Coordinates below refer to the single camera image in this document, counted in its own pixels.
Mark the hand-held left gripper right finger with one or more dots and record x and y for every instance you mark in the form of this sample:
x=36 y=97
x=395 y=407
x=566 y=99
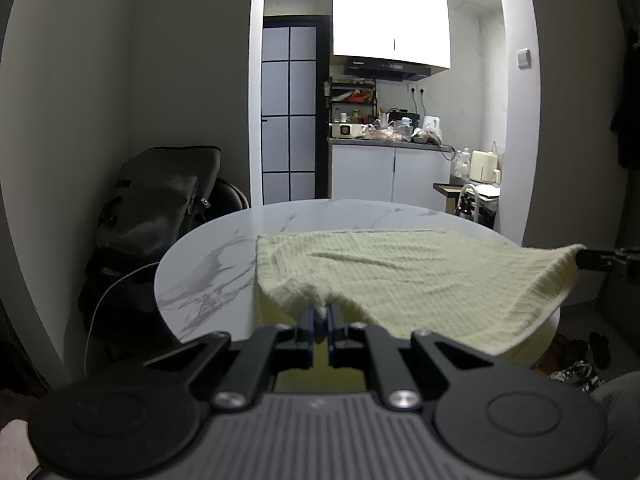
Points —
x=334 y=321

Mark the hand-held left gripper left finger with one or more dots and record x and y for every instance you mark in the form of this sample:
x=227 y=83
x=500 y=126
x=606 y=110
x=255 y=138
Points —
x=309 y=321

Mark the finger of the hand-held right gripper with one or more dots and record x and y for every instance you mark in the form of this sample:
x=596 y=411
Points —
x=595 y=259

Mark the yellow waffle towel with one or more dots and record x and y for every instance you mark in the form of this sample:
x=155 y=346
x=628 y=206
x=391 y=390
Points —
x=400 y=270

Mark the black shoe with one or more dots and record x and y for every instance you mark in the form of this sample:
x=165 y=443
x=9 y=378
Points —
x=599 y=347

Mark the patterned shoe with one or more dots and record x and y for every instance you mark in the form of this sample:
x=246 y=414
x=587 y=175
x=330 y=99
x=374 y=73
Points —
x=575 y=375

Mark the dark hanging clothes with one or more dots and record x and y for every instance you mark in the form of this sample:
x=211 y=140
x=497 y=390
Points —
x=625 y=125

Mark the dark chair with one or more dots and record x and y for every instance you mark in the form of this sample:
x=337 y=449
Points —
x=232 y=200

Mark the cream round appliance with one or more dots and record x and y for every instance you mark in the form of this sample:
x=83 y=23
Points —
x=484 y=166

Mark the person's grey trouser leg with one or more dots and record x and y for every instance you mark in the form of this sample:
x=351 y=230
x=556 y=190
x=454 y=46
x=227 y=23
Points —
x=620 y=410

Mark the white kitchen base cabinet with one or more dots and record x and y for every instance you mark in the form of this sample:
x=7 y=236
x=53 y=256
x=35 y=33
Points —
x=370 y=170

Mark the clear plastic bottles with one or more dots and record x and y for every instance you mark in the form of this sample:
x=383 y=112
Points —
x=461 y=166

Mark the dark side cart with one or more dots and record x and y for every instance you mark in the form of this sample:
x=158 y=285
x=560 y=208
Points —
x=447 y=189

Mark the white countertop appliance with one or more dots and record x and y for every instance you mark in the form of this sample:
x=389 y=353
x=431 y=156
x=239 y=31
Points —
x=345 y=130

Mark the black bag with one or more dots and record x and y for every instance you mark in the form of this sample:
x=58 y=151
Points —
x=150 y=195

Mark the black framed glass door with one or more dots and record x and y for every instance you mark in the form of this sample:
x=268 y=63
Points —
x=290 y=110

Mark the white electric kettle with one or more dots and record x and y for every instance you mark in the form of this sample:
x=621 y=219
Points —
x=431 y=123

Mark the black countertop appliance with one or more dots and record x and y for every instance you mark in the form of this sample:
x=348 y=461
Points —
x=400 y=114

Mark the black kitchen shelf rack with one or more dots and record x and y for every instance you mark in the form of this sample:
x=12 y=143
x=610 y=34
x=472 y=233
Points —
x=352 y=97

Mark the black range hood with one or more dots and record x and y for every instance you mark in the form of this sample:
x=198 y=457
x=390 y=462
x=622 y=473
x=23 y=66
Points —
x=385 y=67

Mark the wall light switch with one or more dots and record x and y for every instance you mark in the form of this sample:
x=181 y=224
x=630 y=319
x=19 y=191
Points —
x=524 y=59

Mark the wall socket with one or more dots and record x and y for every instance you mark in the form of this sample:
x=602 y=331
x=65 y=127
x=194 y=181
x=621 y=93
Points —
x=417 y=89

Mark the white wall cabinet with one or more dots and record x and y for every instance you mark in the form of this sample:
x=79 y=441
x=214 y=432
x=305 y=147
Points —
x=390 y=15

